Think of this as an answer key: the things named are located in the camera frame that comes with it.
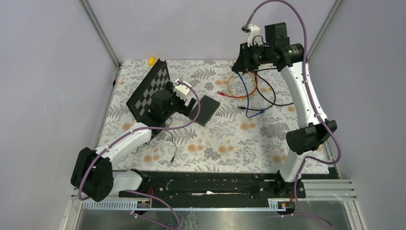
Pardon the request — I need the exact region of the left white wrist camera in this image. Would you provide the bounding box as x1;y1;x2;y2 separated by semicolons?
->
173;79;191;101

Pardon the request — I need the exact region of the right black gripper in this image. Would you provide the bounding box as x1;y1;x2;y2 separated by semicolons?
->
232;41;273;73

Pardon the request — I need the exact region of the black ethernet cable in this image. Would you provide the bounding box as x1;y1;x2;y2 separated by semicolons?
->
253;67;294;107

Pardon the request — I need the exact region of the black white checkerboard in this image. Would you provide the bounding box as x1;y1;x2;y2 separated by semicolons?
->
126;59;170;121

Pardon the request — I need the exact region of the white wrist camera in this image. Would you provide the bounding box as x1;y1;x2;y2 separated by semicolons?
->
241;24;260;47
173;79;191;101

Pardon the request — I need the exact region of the red ethernet cable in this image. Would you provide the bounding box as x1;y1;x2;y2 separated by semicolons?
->
217;71;258;100

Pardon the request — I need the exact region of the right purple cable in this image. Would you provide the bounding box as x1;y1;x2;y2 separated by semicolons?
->
241;0;342;229

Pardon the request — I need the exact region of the black network switch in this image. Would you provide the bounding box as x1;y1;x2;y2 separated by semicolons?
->
194;95;220;127

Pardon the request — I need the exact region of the thin black cable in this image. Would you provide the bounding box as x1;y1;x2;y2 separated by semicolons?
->
237;71;277;112

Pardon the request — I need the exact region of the small yellow block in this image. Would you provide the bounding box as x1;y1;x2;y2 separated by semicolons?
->
148;57;156;67

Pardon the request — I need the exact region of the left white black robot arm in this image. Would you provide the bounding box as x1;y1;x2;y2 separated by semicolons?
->
70;117;197;202

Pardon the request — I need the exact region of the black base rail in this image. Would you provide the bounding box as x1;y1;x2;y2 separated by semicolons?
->
87;170;307;210

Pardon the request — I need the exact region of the yellow ethernet cable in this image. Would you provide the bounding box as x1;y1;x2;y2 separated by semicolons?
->
227;71;258;98

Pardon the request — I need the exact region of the floral patterned table mat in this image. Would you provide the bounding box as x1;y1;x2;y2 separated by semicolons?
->
115;60;297;173

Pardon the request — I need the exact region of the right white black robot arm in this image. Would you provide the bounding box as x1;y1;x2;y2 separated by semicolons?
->
232;23;337;197

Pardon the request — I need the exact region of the black power adapter with cord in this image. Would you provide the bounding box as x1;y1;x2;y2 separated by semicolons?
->
131;117;178;163

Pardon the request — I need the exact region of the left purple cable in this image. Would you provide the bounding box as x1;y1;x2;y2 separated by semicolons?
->
78;80;202;230

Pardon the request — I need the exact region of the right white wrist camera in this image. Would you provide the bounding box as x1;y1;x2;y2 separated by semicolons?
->
241;24;260;47

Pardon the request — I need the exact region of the purple cable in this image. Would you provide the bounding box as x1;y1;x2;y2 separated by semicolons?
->
78;80;202;230
241;0;342;229

